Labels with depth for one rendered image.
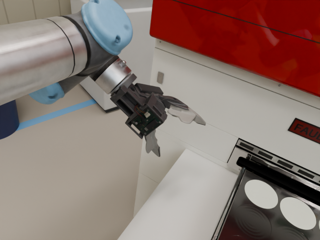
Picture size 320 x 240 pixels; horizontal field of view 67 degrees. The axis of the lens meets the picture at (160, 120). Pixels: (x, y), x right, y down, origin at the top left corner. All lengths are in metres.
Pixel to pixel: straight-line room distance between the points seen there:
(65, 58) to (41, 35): 0.03
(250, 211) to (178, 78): 0.46
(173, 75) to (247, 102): 0.26
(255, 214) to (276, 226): 0.06
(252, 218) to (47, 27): 0.67
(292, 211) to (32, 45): 0.77
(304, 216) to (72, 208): 1.34
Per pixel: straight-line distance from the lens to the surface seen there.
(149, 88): 0.59
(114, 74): 0.51
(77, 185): 1.85
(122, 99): 0.51
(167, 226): 0.77
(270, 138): 0.83
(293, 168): 0.88
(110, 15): 0.35
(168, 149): 1.02
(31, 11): 2.49
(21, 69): 0.28
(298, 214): 0.85
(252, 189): 0.83
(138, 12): 2.09
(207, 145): 0.92
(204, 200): 0.84
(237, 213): 0.76
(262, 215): 0.79
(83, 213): 1.73
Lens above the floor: 1.49
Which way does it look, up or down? 39 degrees down
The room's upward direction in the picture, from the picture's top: 10 degrees clockwise
